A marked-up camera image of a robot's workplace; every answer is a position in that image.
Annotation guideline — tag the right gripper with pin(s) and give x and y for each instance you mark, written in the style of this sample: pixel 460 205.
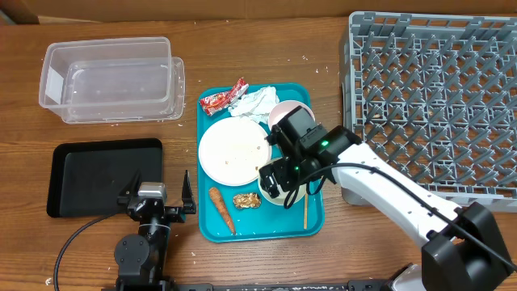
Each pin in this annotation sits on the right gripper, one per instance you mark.
pixel 280 168

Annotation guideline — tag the wooden chopstick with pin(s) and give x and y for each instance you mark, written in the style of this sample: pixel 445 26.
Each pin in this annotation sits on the wooden chopstick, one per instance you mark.
pixel 305 221

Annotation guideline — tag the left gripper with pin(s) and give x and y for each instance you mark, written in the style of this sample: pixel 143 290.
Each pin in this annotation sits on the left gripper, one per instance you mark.
pixel 188 208

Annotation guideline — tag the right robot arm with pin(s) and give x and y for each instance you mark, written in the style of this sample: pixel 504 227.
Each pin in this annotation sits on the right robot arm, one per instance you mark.
pixel 461 248

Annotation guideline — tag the white cup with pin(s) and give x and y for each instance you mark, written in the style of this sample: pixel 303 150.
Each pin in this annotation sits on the white cup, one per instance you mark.
pixel 282 198

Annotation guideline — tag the white napkin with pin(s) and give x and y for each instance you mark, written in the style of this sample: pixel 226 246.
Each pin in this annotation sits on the white napkin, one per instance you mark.
pixel 256 106

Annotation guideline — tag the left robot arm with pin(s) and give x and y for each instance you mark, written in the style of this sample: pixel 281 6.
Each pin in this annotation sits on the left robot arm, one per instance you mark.
pixel 141 257

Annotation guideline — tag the orange carrot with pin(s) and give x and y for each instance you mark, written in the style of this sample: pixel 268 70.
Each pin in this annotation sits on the orange carrot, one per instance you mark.
pixel 218 200

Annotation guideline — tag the pink bowl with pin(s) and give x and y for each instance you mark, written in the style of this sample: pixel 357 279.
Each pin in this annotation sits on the pink bowl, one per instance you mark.
pixel 281 109

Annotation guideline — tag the brown walnut food scrap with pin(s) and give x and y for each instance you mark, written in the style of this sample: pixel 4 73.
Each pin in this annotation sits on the brown walnut food scrap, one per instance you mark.
pixel 251 200

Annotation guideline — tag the red snack wrapper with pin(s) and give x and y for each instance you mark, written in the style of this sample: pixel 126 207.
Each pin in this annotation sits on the red snack wrapper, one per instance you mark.
pixel 219 101

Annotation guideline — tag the black tray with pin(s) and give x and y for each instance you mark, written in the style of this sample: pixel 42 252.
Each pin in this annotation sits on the black tray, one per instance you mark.
pixel 86 177

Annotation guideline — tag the clear plastic bin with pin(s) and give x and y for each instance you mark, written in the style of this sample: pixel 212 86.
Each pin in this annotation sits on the clear plastic bin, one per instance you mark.
pixel 113 80

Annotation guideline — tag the pink round plate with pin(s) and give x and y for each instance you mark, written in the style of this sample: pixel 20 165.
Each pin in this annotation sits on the pink round plate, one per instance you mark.
pixel 232 150

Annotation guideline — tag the grey dishwasher rack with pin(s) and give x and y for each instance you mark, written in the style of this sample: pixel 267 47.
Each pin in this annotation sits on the grey dishwasher rack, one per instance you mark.
pixel 435 97

